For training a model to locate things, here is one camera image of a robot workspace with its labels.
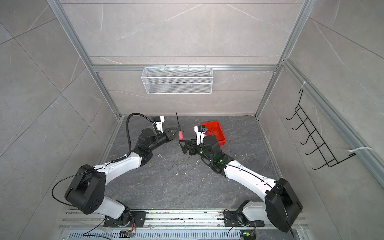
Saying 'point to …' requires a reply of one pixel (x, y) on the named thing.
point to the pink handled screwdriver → (180, 134)
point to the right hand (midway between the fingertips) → (184, 140)
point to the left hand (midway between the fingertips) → (181, 125)
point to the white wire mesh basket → (177, 80)
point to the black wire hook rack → (317, 154)
